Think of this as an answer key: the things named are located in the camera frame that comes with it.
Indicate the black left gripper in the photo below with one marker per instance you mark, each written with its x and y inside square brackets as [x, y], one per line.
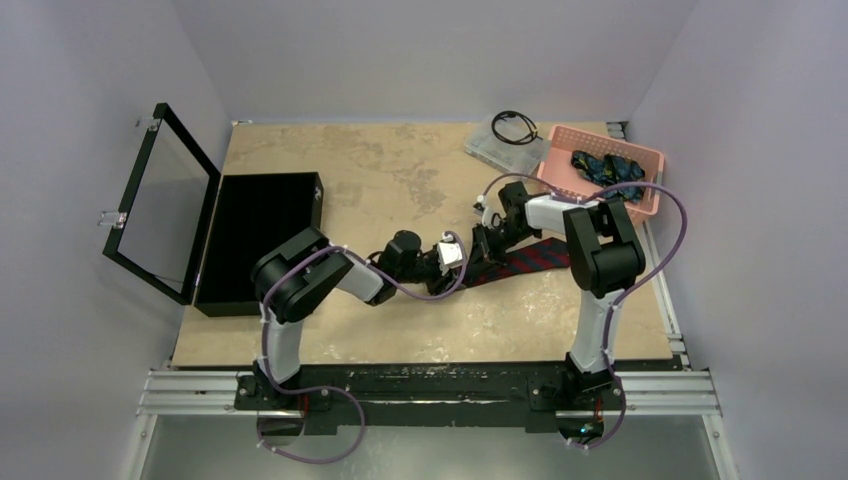
[441, 283]

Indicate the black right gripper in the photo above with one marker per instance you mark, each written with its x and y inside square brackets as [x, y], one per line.
[485, 242]

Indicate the red navy striped tie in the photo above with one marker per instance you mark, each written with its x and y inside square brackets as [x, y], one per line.
[544, 255]

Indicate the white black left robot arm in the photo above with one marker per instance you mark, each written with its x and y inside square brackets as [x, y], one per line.
[294, 279]

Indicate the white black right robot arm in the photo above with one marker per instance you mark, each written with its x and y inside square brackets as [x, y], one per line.
[604, 256]

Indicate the pink plastic basket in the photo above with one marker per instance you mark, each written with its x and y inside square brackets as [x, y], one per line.
[558, 171]

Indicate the blue patterned tie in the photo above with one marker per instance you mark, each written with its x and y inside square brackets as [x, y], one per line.
[609, 171]

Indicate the black tie display box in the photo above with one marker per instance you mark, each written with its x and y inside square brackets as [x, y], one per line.
[254, 214]

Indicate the black framed glass box lid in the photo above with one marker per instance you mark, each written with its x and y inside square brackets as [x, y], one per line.
[159, 229]

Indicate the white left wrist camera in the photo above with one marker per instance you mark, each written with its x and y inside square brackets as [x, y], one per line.
[450, 252]

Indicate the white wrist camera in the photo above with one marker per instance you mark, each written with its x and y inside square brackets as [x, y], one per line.
[450, 252]
[489, 217]

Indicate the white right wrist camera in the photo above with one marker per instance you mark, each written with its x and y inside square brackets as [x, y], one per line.
[489, 217]

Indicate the black mounting base plate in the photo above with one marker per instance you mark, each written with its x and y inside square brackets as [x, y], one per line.
[524, 395]

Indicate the aluminium frame rail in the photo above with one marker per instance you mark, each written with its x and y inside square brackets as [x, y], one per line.
[649, 389]

